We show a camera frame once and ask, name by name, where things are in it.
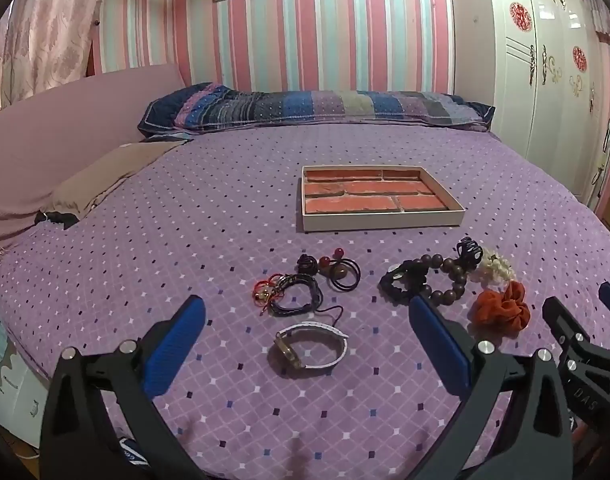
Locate white strap wristwatch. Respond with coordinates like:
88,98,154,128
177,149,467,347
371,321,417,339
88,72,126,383
267,322,350,373

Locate brown wooden bead bracelet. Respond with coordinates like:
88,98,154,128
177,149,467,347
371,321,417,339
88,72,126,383
417,254,470,307

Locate black hair claw clip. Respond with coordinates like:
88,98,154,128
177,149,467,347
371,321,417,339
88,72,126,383
455,236,483,266

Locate orange scrunchie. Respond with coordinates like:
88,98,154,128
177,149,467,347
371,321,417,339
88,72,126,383
468,281,532,335

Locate black braided bracelet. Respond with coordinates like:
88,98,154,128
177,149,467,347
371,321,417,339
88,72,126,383
270,273,322,317

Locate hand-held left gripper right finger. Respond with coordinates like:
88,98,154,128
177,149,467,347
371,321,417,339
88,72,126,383
409,294,575,480

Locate pink curtain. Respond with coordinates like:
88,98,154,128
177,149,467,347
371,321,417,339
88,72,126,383
0,0,108,118

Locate purple diamond-print bed sheet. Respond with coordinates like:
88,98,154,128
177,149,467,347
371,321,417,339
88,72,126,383
0,125,610,480

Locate black hair ties red beads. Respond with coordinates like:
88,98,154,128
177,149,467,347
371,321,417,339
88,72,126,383
315,247,362,293

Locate white wardrobe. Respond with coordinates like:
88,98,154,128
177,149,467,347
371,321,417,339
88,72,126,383
485,0,610,206

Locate beige cloth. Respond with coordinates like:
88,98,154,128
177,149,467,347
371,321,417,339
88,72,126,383
44,141,186,221

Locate black bead bracelet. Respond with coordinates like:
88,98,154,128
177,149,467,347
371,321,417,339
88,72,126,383
379,259,431,306

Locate brick-lined white tray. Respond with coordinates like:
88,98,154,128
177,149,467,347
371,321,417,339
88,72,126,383
296,165,467,233

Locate pink padded headboard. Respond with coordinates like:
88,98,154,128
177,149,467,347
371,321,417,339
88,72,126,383
0,62,191,261

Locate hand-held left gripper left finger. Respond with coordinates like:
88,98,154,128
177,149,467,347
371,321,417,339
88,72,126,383
39,294,207,480

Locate cream flower scrunchie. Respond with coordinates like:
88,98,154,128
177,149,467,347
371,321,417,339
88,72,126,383
469,250,517,286

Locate red string bracelet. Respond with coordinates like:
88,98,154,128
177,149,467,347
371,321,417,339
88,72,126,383
254,275,344,332

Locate patchwork striped pillow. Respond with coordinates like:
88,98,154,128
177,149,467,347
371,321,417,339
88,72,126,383
137,82,496,142

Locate small black cloth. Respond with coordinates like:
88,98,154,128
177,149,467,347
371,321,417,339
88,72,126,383
34,211,80,231

